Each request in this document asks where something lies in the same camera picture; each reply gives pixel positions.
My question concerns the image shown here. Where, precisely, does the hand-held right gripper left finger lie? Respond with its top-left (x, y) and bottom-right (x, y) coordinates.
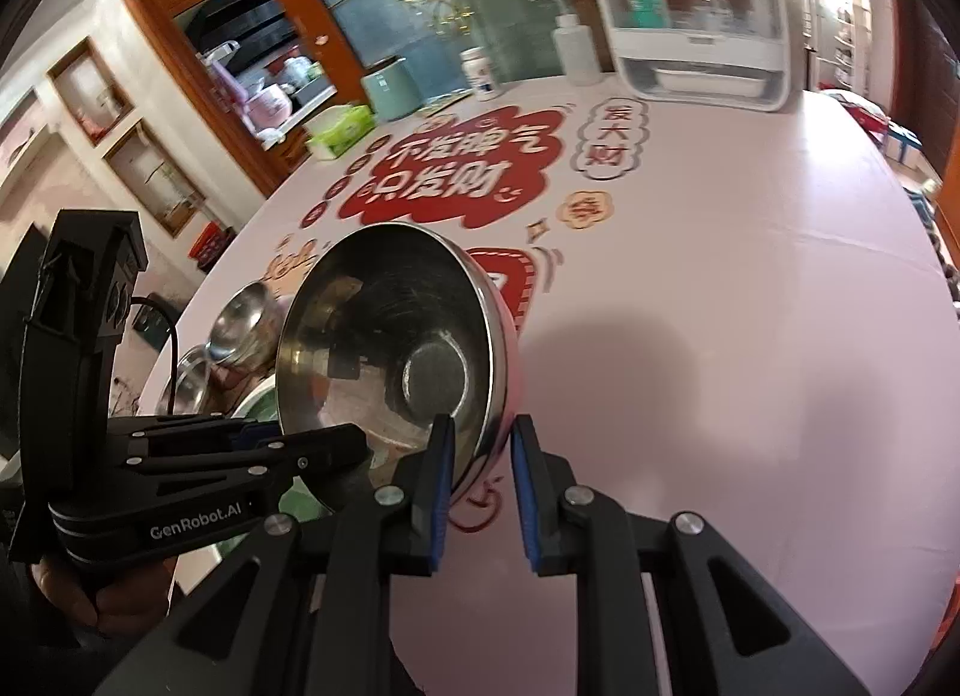
top-left (90, 412), bottom-right (456, 696)

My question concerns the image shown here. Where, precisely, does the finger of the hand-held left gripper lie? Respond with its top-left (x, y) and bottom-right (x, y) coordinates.
top-left (111, 417), bottom-right (284, 452)
top-left (126, 423), bottom-right (371, 500)

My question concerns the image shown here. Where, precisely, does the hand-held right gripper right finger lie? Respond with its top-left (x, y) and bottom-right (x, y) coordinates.
top-left (510, 412), bottom-right (871, 696)

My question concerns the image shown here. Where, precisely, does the large stainless steel bowl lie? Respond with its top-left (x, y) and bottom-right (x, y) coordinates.
top-left (174, 343), bottom-right (248, 416)

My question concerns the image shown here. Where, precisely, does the green plate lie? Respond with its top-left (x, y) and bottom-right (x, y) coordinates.
top-left (236, 385), bottom-right (335, 517)

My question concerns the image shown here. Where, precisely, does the small stainless steel bowl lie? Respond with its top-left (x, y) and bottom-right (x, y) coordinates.
top-left (206, 282), bottom-right (282, 374)

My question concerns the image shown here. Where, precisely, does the pink steel-lined bowl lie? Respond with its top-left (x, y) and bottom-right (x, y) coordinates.
top-left (275, 222), bottom-right (520, 509)

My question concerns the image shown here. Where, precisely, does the person's left forearm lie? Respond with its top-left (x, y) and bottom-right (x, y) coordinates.
top-left (0, 576), bottom-right (151, 696)

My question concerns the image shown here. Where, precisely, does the person's left hand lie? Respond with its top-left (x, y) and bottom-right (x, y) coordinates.
top-left (32, 556), bottom-right (179, 638)

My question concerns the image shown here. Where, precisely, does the red plastic basket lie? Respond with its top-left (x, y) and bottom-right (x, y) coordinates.
top-left (187, 220), bottom-right (233, 273)

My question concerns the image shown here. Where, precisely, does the pink rice cooker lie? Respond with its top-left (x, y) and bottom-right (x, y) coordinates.
top-left (240, 82), bottom-right (295, 134)

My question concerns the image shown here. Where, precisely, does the green tissue box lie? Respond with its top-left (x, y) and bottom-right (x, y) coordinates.
top-left (304, 103), bottom-right (376, 161)

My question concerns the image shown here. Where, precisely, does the pale green canister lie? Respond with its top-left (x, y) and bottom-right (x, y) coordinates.
top-left (360, 57), bottom-right (422, 123)

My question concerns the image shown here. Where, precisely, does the white pill bottle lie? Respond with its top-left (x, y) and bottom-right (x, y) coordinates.
top-left (459, 47), bottom-right (503, 102)

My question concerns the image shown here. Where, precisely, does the clear squeeze bottle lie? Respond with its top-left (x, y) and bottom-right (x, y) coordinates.
top-left (531, 0), bottom-right (605, 88)

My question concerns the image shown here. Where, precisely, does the white storage cabinet box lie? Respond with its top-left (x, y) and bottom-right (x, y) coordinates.
top-left (579, 0), bottom-right (796, 113)

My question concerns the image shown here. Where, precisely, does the blue stool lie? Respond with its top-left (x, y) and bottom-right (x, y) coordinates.
top-left (847, 92), bottom-right (923, 164)

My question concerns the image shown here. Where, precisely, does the black cable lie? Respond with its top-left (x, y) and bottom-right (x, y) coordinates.
top-left (131, 297), bottom-right (185, 416)

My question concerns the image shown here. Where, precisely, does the small wall niche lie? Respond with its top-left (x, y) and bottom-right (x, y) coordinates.
top-left (46, 40), bottom-right (136, 146)

